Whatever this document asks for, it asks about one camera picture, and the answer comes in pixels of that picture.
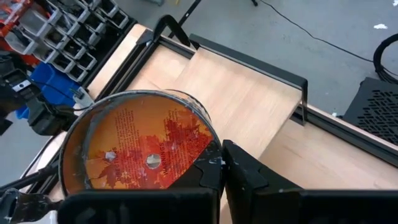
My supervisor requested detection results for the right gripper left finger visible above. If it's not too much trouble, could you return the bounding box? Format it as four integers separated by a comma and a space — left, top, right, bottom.
57, 139, 223, 224

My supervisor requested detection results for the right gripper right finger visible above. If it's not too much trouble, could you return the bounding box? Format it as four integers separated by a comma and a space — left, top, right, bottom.
223, 139, 398, 224

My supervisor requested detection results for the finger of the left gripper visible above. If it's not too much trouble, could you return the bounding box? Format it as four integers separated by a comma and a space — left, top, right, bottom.
0, 188, 62, 224

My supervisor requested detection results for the orange candle glass jar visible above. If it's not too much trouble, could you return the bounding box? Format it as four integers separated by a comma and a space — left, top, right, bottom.
58, 89, 223, 200

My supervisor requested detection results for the wooden riser shelf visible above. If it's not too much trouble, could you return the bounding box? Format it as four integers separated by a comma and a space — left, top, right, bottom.
172, 33, 309, 162

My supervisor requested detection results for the blue storage bin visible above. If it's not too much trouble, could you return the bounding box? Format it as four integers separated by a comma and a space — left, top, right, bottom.
15, 61, 82, 121

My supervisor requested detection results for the black perforated metal box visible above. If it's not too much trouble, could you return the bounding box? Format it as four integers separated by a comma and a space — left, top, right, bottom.
341, 77, 398, 147

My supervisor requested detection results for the grey storage bin rack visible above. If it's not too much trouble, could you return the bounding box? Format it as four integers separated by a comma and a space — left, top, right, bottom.
4, 0, 131, 84

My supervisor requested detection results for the orange storage bin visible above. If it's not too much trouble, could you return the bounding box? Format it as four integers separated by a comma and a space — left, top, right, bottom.
0, 0, 34, 66

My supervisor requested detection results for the black metal table frame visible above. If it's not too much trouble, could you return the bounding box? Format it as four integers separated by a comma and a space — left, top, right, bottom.
18, 29, 398, 200

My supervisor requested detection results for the black fan power cable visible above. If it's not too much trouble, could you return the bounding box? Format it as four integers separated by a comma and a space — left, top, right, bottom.
257, 0, 376, 63

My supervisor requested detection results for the coiled black cable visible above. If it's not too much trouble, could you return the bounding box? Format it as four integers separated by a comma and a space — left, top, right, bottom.
372, 32, 398, 85

